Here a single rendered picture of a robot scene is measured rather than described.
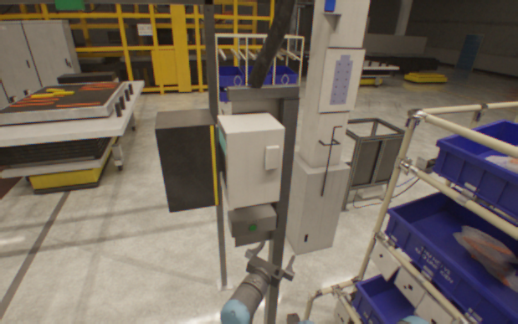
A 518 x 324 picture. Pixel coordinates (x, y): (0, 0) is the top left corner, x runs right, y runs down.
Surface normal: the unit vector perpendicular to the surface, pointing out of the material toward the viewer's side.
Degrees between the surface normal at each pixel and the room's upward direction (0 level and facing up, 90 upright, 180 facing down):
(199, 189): 90
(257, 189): 90
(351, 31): 90
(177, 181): 90
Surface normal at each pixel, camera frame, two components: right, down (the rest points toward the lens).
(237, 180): 0.29, 0.47
